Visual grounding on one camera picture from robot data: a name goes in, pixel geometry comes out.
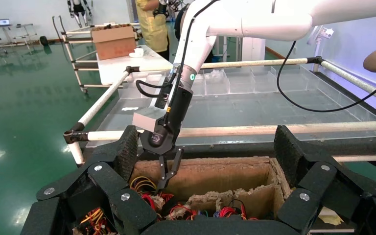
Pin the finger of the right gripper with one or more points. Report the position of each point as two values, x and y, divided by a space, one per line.
162 168
176 163

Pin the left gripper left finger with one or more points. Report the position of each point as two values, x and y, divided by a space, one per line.
103 181

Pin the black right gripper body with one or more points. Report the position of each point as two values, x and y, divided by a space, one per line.
160 141

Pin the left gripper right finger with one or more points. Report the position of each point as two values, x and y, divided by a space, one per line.
324 185

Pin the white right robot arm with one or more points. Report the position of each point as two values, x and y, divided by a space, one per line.
240 19

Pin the cream paper scrap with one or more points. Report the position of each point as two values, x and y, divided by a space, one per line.
330 217

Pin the worn brown cardboard box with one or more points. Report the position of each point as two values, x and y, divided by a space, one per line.
214 175

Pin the white side table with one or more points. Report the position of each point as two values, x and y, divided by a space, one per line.
120 69

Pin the white cloth roll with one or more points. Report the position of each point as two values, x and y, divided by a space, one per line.
137 52

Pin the clear acrylic divider tray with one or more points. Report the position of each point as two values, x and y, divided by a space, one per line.
256 107

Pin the closed brown cardboard carton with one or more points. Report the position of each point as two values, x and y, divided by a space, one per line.
113 42

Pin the person in yellow coat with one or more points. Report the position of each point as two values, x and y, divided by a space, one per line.
154 26

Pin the hanging humanoid robot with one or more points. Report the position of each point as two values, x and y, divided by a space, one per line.
77 11

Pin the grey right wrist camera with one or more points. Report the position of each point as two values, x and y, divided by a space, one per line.
145 119

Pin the white pipe rack frame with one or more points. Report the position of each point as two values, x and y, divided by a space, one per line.
256 130

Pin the white pipe trolley frame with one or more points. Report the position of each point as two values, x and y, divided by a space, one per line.
74 48

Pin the metal frame desk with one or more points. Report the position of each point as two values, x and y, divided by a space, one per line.
13 32

